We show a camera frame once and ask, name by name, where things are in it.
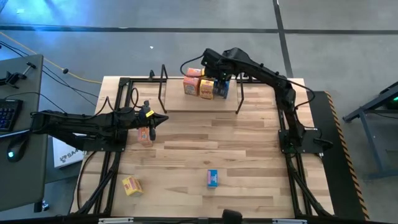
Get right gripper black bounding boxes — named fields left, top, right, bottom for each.
left=201, top=48, right=233, bottom=96

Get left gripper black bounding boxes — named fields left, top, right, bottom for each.
left=118, top=107, right=169, bottom=130

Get blue cereal box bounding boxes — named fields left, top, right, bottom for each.
left=213, top=79, right=231, bottom=100
left=206, top=169, right=219, bottom=189

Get orange cereal box pink side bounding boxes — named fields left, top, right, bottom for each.
left=137, top=126, right=154, bottom=147
left=185, top=67, right=203, bottom=78
left=182, top=76, right=201, bottom=96

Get white printed cardboard box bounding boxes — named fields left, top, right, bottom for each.
left=52, top=136, right=87, bottom=169

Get dark rounded object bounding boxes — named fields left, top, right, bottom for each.
left=221, top=208, right=243, bottom=224

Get dark grey desk top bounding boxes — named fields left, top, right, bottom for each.
left=0, top=128, right=49, bottom=212
left=0, top=54, right=44, bottom=138

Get black mat hazard stripe edge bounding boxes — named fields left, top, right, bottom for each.
left=306, top=90, right=371, bottom=222

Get desk caster wheel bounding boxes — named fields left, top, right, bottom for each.
left=34, top=200, right=50, bottom=214

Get black computer mouse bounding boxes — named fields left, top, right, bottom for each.
left=6, top=134, right=29, bottom=163

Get black backlit keyboard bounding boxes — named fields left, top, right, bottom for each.
left=0, top=98, right=24, bottom=132

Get dark blue metal stand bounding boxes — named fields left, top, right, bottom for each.
left=341, top=81, right=398, bottom=183

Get black device green light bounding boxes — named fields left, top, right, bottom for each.
left=385, top=93, right=398, bottom=110

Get black metal shelf bracket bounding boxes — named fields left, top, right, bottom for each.
left=157, top=64, right=169, bottom=114
left=235, top=73, right=246, bottom=115

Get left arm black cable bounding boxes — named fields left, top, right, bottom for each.
left=129, top=86, right=140, bottom=110

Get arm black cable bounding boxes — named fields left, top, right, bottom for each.
left=179, top=54, right=205, bottom=77
left=129, top=86, right=140, bottom=110

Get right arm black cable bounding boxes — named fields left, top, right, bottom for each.
left=179, top=54, right=205, bottom=77

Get black aluminium table frame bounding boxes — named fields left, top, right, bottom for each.
left=73, top=76, right=333, bottom=218

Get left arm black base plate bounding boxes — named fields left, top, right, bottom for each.
left=83, top=127, right=128, bottom=152

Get black floor cable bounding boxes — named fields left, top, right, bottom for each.
left=0, top=40, right=100, bottom=106

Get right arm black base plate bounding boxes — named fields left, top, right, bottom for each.
left=278, top=128, right=325, bottom=155

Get white metal table bracket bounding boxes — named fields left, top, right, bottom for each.
left=98, top=217, right=134, bottom=224
left=272, top=218, right=308, bottom=224

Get yellow floor cable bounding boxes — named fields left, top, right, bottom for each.
left=0, top=30, right=103, bottom=85

